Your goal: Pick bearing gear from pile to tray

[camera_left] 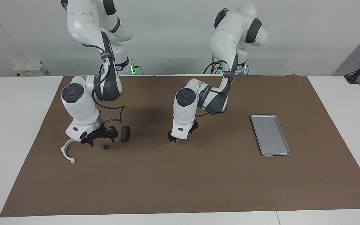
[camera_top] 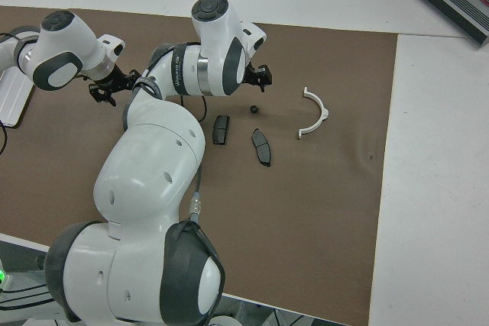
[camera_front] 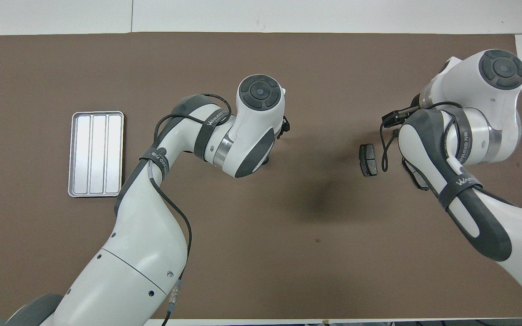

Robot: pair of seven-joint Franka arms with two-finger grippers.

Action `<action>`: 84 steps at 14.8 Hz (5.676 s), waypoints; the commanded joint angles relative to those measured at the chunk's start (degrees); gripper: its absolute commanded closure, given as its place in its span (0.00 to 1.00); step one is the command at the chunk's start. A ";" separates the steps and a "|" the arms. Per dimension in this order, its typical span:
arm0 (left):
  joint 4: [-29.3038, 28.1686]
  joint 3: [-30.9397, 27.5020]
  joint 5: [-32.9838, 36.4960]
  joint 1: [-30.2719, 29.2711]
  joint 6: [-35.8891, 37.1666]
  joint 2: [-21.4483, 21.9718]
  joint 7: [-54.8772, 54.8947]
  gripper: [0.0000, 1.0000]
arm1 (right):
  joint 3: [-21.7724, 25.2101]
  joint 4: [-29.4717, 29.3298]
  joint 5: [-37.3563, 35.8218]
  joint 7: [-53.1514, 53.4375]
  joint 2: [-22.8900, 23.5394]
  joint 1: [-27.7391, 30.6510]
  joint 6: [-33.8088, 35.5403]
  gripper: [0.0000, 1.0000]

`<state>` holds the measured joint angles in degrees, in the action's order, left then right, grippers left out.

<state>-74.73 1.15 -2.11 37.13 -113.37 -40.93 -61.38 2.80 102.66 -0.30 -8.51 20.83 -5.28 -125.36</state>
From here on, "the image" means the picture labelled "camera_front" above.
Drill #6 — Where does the silver metal tray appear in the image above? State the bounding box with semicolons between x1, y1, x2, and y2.
68;111;125;198

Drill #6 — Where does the short dark brake pad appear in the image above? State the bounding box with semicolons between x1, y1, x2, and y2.
359;144;378;177

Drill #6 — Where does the long dark brake pad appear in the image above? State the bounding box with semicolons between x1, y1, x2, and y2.
401;156;430;191

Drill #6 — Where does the brown table mat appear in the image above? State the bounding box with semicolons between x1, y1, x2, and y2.
0;32;522;320

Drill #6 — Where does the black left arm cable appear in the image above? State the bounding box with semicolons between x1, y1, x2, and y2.
150;93;233;326

